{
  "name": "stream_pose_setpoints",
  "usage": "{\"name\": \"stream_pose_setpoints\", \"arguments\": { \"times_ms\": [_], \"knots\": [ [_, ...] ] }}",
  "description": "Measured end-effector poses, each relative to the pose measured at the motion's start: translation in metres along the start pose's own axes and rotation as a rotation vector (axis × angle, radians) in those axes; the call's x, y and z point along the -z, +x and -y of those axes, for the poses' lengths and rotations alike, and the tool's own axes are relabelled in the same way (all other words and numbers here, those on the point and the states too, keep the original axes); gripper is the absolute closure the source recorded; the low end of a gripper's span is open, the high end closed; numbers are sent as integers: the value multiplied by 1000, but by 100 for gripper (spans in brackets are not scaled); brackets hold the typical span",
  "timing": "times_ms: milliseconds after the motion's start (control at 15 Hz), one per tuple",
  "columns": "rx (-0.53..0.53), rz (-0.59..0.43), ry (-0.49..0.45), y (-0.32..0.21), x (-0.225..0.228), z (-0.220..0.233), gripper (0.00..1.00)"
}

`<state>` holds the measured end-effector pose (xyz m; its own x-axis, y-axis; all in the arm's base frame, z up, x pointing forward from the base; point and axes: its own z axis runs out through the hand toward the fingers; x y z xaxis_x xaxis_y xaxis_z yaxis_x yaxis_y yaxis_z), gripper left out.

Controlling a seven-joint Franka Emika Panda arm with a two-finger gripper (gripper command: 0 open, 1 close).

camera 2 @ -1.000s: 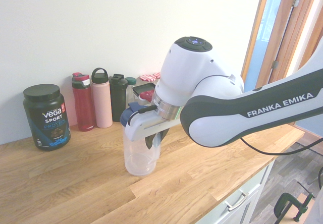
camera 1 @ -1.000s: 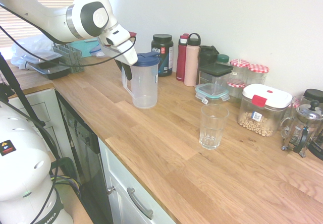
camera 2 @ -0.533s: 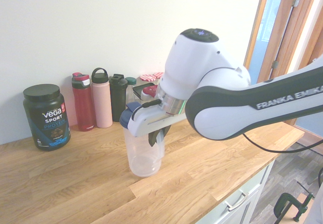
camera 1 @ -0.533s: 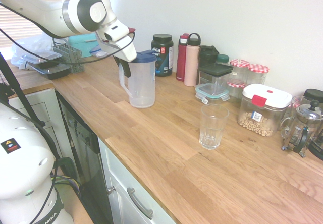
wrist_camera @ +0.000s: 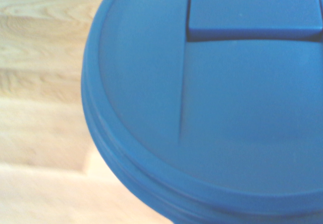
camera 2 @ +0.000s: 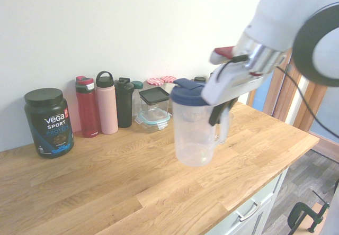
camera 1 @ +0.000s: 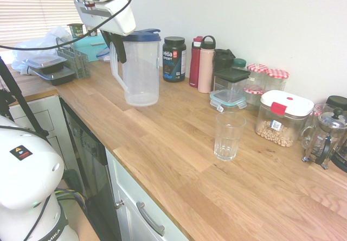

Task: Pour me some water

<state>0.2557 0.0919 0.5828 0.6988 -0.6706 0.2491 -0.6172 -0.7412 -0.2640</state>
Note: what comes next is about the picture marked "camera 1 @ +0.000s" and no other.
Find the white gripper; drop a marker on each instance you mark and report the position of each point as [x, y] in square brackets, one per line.
[119, 15]

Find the translucent plastic pitcher blue lid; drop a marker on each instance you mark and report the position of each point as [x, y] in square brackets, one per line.
[141, 72]

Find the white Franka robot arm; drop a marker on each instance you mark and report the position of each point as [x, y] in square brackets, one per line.
[27, 157]

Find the red water bottle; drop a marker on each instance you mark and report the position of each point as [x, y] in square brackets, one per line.
[194, 67]

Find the pink water bottle black cap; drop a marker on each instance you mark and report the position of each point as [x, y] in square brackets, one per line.
[206, 70]

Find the clear zip bag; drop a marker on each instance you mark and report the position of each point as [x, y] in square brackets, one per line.
[104, 56]

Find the dark brown paper cup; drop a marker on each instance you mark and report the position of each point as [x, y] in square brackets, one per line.
[93, 33]

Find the teal bread box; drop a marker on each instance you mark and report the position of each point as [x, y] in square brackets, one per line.
[86, 48]

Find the green paper cup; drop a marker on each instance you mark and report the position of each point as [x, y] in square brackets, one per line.
[75, 30]

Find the grey cutlery basket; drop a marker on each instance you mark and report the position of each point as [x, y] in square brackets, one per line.
[78, 64]

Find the white plastic bag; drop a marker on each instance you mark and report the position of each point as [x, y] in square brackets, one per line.
[51, 38]

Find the black Vega protein tub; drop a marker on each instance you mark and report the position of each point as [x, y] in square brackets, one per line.
[173, 59]

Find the black meal container clear lid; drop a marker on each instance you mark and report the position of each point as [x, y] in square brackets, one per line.
[46, 64]
[58, 78]

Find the beige window blinds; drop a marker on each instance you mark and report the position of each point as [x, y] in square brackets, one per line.
[27, 10]

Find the white panelled cabinet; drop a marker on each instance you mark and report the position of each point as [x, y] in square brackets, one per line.
[51, 121]

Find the black shaker bottle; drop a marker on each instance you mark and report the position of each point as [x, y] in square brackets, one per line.
[223, 59]

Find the clear canister black square lid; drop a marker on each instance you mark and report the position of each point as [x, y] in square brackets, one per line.
[230, 75]

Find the glass food container teal lid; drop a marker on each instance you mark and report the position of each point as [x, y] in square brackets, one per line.
[226, 98]

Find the jar with green lid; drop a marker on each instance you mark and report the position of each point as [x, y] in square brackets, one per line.
[240, 63]

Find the black dishwasher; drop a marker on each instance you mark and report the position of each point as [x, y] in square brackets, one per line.
[89, 170]

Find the dark green clamp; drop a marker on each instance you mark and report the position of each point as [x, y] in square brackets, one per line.
[72, 178]

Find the tall jar red checkered lid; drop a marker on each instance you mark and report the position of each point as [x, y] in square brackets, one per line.
[277, 81]
[257, 74]

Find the clear drinking glass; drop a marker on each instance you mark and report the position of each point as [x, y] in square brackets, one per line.
[229, 138]

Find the small jar red checkered lid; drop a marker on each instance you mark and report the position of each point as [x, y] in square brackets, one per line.
[253, 97]

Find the white cabinet drawer front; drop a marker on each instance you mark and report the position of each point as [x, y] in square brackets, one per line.
[130, 197]

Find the metal cabinet knob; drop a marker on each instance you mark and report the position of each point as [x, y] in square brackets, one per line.
[119, 204]

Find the cereal container white red lid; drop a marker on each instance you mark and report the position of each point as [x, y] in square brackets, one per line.
[282, 116]

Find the clear glass mug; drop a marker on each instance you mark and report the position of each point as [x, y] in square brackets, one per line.
[311, 135]

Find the glass French press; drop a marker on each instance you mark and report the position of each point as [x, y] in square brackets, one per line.
[330, 132]

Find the black camera stand pole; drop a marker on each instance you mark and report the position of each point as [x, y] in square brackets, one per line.
[19, 94]

